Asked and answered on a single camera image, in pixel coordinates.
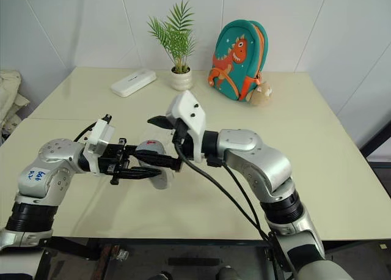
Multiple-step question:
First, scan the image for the black table frame bar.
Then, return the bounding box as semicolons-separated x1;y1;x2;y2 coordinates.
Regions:
42;236;276;259

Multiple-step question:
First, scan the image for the teal dinosaur backpack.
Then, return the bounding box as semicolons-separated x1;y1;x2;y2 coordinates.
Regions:
207;20;266;101

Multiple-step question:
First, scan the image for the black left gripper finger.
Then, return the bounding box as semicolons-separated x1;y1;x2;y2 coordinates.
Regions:
124;145;183;172
119;166;163;181

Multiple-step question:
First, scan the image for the white flat rectangular box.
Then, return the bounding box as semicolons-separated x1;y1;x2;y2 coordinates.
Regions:
110;68;157;98

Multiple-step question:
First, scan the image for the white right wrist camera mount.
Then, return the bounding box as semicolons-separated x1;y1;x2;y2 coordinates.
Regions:
164;89;208;164

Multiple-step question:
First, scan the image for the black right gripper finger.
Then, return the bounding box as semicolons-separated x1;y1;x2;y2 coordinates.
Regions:
147;116;175;131

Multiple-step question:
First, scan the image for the white jar with red print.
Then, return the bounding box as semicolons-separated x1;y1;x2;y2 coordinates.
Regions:
134;138;172;191

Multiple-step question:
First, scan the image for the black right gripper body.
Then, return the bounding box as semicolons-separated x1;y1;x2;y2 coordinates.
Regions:
170;119;196;164

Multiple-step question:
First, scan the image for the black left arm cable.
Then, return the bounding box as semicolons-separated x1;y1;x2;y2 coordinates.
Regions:
72;114;113;142

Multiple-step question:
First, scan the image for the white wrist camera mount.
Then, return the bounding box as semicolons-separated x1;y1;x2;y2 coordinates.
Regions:
82;119;117;174
164;89;208;164

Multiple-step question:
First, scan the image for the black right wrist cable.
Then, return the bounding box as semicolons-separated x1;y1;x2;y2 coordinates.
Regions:
206;157;274;241

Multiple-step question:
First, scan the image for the dark metal frame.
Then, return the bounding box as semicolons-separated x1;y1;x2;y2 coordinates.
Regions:
359;108;391;162

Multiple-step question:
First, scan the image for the dark rounded shape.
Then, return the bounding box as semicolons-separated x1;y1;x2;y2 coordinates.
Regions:
152;270;175;280
216;265;245;280

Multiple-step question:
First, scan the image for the green plant in white pot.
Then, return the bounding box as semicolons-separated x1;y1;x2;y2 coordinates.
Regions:
147;0;196;91

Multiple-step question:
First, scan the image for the beige crumpled cloth pile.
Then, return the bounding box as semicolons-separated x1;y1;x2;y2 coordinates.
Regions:
0;68;31;140

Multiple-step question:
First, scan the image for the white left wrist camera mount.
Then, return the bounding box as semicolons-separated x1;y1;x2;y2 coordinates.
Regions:
82;119;117;174

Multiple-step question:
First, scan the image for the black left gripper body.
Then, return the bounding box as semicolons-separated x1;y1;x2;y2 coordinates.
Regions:
97;138;131;186

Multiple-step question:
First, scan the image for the black right camera cable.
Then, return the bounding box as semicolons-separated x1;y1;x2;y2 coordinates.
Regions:
174;133;272;241

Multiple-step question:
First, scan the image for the beige plush toy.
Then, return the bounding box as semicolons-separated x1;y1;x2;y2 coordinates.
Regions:
249;79;274;107

